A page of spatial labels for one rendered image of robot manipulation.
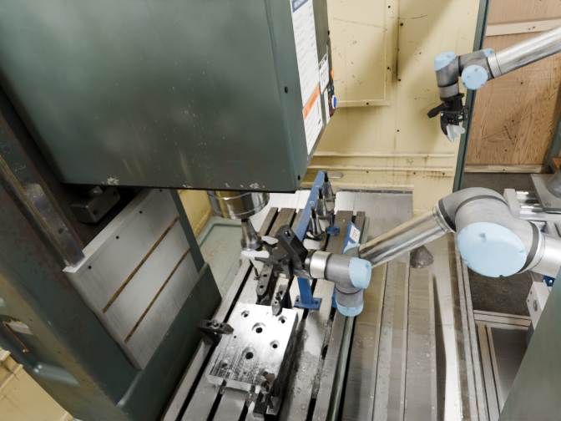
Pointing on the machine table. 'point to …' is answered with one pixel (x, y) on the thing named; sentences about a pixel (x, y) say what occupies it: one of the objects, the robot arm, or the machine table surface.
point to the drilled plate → (240, 321)
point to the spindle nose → (237, 204)
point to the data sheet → (305, 46)
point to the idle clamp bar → (265, 282)
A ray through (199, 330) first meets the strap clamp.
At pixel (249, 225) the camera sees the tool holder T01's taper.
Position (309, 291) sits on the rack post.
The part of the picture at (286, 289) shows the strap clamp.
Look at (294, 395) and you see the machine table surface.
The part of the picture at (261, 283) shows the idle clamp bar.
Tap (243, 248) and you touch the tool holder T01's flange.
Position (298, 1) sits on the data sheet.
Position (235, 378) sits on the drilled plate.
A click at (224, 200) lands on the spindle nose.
